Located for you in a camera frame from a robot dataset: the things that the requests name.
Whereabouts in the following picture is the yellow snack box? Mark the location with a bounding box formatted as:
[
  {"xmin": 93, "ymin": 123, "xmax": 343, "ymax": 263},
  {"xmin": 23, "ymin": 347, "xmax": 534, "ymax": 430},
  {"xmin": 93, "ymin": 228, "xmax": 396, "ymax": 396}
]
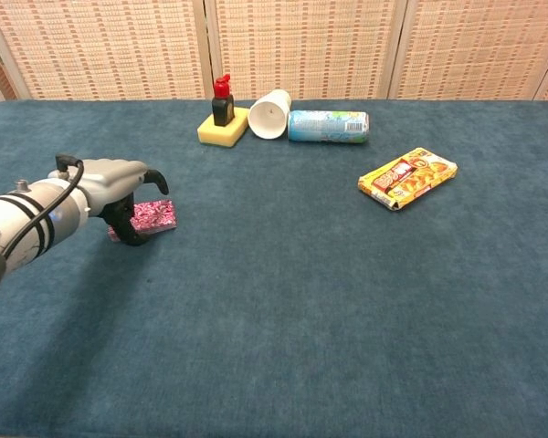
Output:
[{"xmin": 357, "ymin": 146, "xmax": 459, "ymax": 214}]

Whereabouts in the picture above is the white paper cup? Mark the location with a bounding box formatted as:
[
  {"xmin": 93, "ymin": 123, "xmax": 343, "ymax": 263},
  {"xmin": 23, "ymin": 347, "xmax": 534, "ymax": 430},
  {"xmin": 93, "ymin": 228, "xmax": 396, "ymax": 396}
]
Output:
[{"xmin": 248, "ymin": 89, "xmax": 293, "ymax": 141}]

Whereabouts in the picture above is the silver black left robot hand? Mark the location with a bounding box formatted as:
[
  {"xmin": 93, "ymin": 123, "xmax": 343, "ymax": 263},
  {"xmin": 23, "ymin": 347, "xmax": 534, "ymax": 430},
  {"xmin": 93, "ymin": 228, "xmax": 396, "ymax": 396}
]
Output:
[{"xmin": 77, "ymin": 157, "xmax": 171, "ymax": 247}]

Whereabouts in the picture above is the yellow sponge block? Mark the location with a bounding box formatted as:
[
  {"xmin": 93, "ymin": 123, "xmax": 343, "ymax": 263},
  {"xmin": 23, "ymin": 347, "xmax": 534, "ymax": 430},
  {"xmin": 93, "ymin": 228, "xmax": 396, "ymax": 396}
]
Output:
[{"xmin": 196, "ymin": 107, "xmax": 251, "ymax": 149}]

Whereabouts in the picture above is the light blue drink can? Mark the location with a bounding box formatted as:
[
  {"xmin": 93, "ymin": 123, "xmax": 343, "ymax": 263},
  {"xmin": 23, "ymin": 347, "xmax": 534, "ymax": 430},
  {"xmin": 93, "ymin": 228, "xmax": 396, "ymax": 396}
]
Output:
[{"xmin": 287, "ymin": 109, "xmax": 372, "ymax": 145}]

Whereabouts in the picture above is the black bottle red cap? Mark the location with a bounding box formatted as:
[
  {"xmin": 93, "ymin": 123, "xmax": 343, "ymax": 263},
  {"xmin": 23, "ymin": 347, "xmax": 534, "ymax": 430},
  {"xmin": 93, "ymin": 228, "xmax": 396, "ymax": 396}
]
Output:
[{"xmin": 211, "ymin": 73, "xmax": 236, "ymax": 128}]

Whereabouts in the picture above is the teal felt table cloth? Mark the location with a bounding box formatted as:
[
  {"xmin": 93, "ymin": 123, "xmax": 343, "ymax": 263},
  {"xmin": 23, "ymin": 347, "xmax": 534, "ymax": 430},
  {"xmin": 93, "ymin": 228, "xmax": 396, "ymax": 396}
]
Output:
[{"xmin": 0, "ymin": 99, "xmax": 548, "ymax": 437}]

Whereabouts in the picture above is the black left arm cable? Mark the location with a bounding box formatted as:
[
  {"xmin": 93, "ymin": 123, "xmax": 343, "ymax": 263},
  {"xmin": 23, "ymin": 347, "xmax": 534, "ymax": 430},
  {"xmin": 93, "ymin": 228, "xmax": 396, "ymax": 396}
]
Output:
[{"xmin": 0, "ymin": 153, "xmax": 85, "ymax": 438}]

